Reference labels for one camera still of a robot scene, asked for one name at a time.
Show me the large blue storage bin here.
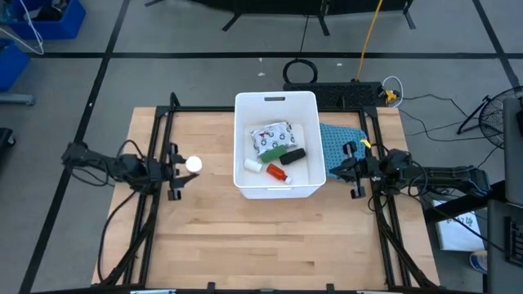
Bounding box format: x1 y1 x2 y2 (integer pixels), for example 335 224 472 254
7 0 87 41

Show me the black stand with legs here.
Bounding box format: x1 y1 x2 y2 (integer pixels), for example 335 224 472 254
144 0 418 38

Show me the black side desk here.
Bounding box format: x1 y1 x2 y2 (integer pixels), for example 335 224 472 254
422 179 523 294

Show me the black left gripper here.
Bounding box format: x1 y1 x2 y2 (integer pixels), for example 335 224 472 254
156 142 201 202

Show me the white cable over bins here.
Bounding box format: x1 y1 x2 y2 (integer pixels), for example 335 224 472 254
0 0 46 56

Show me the white looped cable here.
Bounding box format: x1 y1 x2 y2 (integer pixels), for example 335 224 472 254
381 75 405 109

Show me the black metal table frame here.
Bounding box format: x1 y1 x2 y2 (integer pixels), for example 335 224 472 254
96 91 441 289

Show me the blue and yellow round object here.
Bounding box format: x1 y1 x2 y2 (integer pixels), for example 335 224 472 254
468 249 489 275

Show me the black floor cable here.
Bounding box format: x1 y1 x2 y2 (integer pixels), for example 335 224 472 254
398 93 494 144

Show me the white perforated plastic basket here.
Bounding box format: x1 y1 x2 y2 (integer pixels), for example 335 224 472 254
232 90 328 201

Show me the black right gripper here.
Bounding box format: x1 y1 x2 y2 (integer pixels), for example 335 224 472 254
328 140 386 200

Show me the red pill bottle white cap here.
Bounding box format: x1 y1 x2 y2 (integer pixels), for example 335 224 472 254
266 163 293 186

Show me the grey metal floor foot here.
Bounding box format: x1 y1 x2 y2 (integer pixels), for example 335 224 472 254
0 93 36 107

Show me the orange pill bottle white cap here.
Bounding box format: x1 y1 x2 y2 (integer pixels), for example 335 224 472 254
185 155 203 173

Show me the white pouch with teal print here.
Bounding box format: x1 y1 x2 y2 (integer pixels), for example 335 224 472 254
249 121 297 158

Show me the coiled black cable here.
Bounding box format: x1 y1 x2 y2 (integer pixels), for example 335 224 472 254
282 58 320 85

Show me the yellow floor cable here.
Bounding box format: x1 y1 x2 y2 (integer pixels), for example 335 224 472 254
353 0 385 82

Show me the blue patterned cloth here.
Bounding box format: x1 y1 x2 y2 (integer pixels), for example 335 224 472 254
319 122 369 181

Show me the white printed booklet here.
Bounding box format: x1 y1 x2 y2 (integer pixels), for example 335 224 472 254
431 199 486 252

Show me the black floor fan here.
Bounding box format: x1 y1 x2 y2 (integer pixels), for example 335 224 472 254
456 85 523 150

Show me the black rectangular block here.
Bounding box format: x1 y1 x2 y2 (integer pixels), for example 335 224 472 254
278 147 307 167

